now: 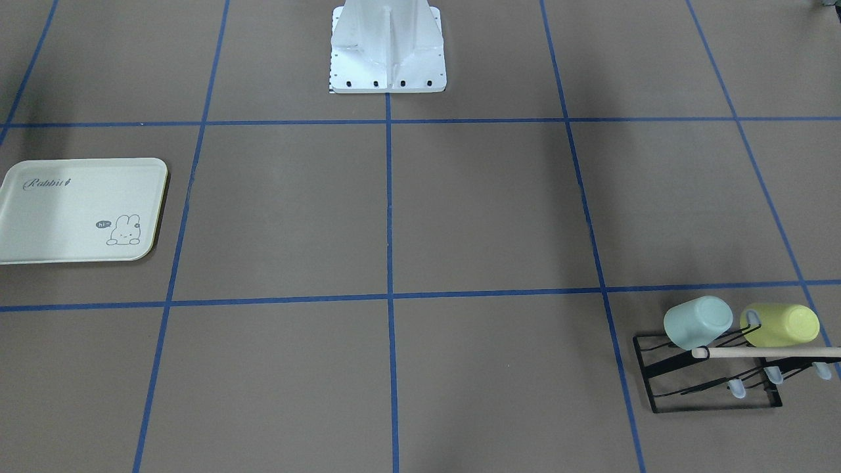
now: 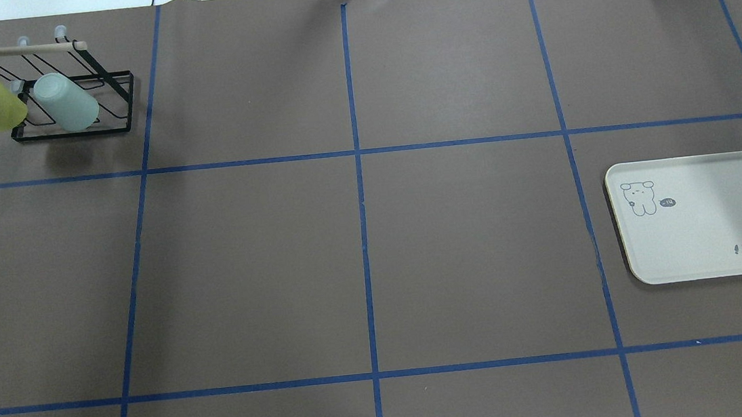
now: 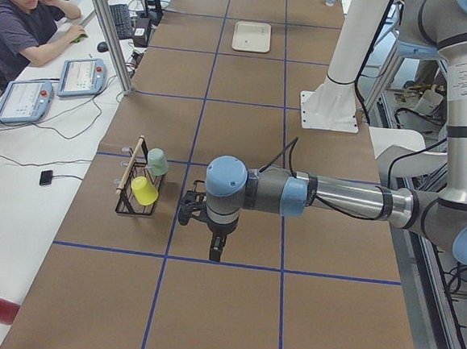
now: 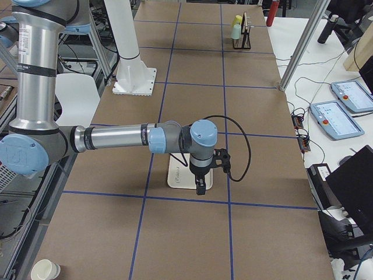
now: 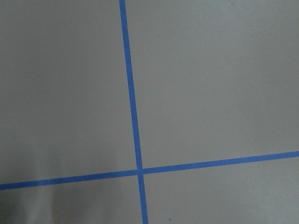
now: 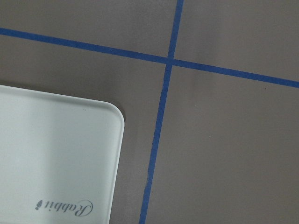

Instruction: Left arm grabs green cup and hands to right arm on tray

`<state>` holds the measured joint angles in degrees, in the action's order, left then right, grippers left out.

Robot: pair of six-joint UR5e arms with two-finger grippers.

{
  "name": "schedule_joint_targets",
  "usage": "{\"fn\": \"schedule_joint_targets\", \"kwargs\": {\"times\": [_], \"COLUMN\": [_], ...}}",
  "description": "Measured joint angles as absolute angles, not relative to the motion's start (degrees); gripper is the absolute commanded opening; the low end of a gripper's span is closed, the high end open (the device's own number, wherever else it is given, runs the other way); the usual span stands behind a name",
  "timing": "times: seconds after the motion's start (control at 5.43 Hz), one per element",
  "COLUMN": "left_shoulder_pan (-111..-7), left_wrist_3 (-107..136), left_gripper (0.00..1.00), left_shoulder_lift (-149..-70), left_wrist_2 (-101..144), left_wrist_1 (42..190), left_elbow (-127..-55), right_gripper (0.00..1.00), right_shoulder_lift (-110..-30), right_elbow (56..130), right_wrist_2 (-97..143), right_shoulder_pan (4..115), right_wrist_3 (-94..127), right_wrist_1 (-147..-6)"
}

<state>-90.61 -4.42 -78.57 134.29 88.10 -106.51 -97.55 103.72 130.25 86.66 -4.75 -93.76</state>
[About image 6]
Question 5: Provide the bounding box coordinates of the white rabbit tray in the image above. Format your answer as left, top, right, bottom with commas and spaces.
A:
0, 85, 124, 224

